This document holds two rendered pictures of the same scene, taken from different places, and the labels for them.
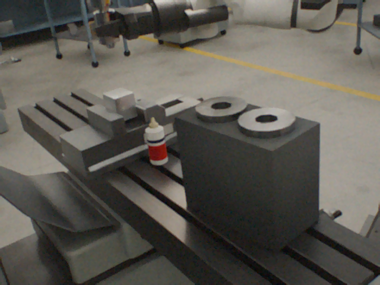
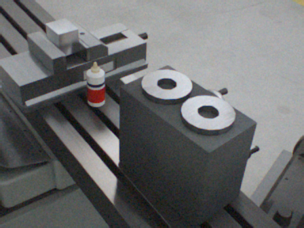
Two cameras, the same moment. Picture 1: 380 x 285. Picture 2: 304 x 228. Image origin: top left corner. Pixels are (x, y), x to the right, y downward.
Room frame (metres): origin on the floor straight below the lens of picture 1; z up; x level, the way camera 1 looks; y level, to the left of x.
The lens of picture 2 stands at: (0.06, 0.02, 1.62)
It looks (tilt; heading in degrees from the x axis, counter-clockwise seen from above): 40 degrees down; 355
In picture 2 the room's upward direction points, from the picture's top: 4 degrees clockwise
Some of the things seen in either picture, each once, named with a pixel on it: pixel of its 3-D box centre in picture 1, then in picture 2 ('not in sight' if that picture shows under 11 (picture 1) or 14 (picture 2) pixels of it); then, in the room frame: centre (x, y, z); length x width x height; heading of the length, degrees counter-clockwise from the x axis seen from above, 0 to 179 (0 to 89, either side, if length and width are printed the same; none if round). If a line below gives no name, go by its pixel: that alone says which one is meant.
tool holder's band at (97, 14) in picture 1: (104, 13); not in sight; (1.04, 0.15, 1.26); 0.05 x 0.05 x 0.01
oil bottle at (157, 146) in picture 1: (155, 139); (96, 83); (0.95, 0.08, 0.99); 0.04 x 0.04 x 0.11
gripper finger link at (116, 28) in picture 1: (110, 29); not in sight; (1.01, 0.14, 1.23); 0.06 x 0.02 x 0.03; 109
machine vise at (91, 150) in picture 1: (135, 123); (75, 55); (1.06, 0.13, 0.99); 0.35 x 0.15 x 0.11; 125
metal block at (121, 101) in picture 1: (120, 104); (62, 37); (1.04, 0.16, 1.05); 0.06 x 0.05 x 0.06; 35
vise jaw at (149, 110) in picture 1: (141, 106); (83, 40); (1.08, 0.11, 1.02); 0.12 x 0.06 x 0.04; 35
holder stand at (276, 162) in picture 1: (246, 164); (181, 140); (0.71, -0.09, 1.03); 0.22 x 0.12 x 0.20; 39
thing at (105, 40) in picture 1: (107, 28); not in sight; (1.04, 0.15, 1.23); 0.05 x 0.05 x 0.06
